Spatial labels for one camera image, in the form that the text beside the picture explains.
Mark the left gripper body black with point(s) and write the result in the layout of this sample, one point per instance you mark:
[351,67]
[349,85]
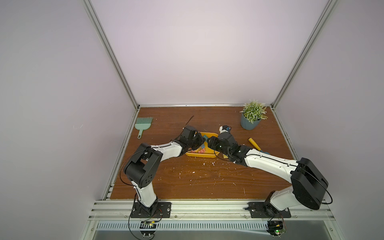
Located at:
[196,142]

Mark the left controller board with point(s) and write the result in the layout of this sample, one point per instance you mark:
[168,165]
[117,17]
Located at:
[148,229]

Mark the potted green plant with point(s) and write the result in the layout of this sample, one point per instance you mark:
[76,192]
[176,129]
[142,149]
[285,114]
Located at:
[252,114]

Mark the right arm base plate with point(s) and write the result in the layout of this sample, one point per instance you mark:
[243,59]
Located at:
[262,210]

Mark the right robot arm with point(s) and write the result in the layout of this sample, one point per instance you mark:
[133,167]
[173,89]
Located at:
[308,185]

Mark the yellow blue handled tool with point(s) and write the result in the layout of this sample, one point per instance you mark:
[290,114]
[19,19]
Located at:
[256,146]

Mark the controller board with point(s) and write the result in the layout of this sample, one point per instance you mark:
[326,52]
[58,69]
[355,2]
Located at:
[148,229]
[276,228]

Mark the right controller board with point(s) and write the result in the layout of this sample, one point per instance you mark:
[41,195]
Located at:
[276,228]

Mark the green plastic dustpan brush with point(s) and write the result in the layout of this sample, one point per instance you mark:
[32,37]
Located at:
[143,124]

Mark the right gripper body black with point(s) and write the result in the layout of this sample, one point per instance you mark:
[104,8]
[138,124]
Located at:
[215,142]

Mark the aluminium front rail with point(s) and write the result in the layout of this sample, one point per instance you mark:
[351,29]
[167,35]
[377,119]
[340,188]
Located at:
[232,210]

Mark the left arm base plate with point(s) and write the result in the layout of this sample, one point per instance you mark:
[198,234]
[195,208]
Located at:
[157,210]

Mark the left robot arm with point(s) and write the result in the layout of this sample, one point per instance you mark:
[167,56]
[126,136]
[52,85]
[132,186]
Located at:
[144,163]

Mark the yellow plastic storage box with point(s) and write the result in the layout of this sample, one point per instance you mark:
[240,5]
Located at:
[204,151]

